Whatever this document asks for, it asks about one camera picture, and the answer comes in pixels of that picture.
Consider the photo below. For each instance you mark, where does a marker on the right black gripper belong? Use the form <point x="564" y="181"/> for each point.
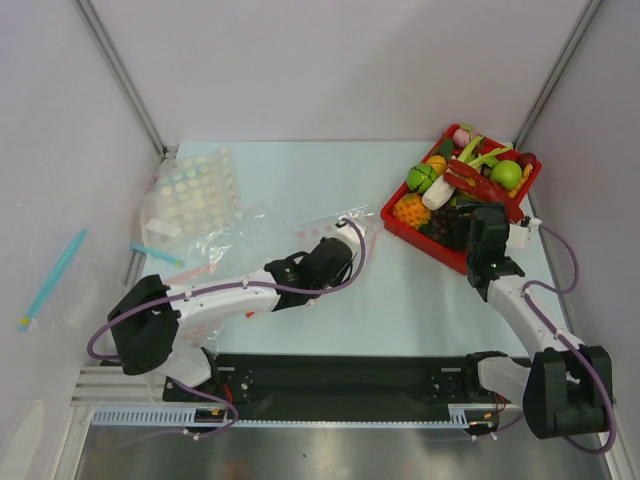
<point x="470" y="232"/>

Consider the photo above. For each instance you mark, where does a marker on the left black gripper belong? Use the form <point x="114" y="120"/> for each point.
<point x="338" y="279"/>

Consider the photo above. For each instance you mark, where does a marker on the red toy lobster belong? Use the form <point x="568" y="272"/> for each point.
<point x="466" y="179"/>

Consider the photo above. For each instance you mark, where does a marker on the red dotted zip bag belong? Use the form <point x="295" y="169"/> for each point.
<point x="320" y="225"/>

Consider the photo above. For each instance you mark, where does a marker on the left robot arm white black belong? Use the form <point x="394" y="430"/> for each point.
<point x="149" y="324"/>

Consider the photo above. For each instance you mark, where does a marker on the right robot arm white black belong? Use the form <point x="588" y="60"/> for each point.
<point x="567" y="390"/>

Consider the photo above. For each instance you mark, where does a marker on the blue zipper clear bag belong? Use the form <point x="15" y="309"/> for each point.
<point x="160" y="254"/>

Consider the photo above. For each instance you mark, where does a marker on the purple toy grapes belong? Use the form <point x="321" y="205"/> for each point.
<point x="447" y="226"/>

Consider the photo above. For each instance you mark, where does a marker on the white green toy celery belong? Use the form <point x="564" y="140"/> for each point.
<point x="440" y="192"/>

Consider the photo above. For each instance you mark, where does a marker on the green toy apple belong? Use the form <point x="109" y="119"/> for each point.
<point x="507" y="174"/>

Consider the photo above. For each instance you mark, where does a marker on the orange toy pineapple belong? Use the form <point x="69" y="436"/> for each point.
<point x="410" y="211"/>

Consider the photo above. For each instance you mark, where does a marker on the dark red toy plum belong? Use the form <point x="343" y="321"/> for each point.
<point x="527" y="160"/>

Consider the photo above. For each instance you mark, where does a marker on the orange toy fruit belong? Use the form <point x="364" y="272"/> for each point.
<point x="438" y="163"/>

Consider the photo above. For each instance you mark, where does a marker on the pink toy radish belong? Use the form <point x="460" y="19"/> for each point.
<point x="463" y="135"/>

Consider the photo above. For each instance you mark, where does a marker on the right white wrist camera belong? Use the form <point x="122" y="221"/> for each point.
<point x="521" y="234"/>

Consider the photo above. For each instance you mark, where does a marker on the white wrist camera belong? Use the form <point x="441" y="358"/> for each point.
<point x="521" y="234"/>
<point x="350" y="231"/>

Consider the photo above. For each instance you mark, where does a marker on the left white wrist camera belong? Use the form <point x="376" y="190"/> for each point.
<point x="350" y="231"/>

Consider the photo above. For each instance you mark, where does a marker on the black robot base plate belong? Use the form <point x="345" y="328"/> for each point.
<point x="300" y="388"/>

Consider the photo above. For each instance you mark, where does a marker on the grey slotted cable duct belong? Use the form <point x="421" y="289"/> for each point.
<point x="192" y="417"/>

